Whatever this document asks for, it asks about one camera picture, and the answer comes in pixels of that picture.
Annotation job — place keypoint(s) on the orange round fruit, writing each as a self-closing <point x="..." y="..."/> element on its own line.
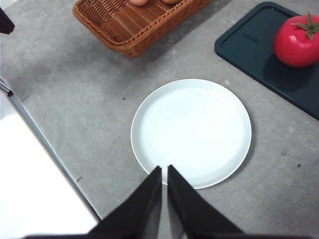
<point x="171" y="1"/>

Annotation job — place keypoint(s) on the black rectangular tray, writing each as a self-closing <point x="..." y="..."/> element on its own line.
<point x="249" y="47"/>

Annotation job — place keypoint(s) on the pale grey round plate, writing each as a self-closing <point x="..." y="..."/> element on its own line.
<point x="192" y="129"/>

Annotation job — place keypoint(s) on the pink peach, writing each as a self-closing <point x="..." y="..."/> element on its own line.
<point x="137" y="2"/>

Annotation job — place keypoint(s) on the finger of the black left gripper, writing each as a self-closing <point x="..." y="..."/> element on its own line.
<point x="5" y="23"/>

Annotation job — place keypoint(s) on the brown wicker basket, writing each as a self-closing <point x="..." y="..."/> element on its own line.
<point x="129" y="22"/>

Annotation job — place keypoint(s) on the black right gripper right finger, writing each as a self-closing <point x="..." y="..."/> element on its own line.
<point x="194" y="216"/>

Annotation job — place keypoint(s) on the red tomato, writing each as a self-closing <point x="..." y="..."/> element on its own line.
<point x="296" y="44"/>

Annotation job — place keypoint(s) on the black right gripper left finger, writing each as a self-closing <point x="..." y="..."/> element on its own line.
<point x="139" y="214"/>

